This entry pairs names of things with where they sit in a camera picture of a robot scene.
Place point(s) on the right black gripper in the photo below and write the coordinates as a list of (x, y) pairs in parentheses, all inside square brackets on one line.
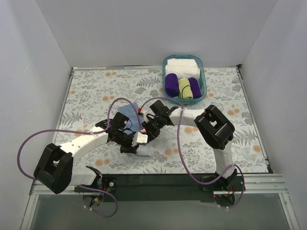
[(150, 129)]

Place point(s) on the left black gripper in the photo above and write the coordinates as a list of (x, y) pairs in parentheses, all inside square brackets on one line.
[(128, 143)]

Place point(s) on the blue towel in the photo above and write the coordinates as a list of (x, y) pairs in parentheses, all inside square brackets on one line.
[(133, 125)]

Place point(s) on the green patterned towel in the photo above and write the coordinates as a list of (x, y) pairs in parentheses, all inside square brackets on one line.
[(184, 89)]

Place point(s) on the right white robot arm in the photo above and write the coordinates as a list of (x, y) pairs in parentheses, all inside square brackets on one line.
[(215, 128)]

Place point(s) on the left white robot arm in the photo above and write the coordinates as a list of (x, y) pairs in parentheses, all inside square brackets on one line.
[(56, 169)]

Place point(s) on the left purple rolled towel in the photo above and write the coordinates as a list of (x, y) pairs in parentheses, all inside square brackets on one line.
[(171, 85)]

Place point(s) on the purple rolled towel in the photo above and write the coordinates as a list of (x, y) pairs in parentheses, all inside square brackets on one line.
[(171, 85), (195, 88)]

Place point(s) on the floral table mat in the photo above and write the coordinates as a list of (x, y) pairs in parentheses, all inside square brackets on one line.
[(93, 92)]

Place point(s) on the right purple rolled towel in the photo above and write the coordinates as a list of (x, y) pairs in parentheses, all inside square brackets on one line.
[(195, 88)]

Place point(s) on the white rolled towel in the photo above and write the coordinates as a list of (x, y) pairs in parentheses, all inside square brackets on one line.
[(183, 68)]

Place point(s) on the teal plastic basket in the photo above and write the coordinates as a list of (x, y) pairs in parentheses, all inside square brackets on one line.
[(201, 80)]

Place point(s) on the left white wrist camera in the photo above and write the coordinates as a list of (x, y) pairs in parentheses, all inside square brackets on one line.
[(139, 139)]

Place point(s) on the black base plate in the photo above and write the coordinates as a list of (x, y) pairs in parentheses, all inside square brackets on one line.
[(171, 194)]

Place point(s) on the aluminium frame rail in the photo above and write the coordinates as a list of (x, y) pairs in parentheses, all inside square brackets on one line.
[(250, 183)]

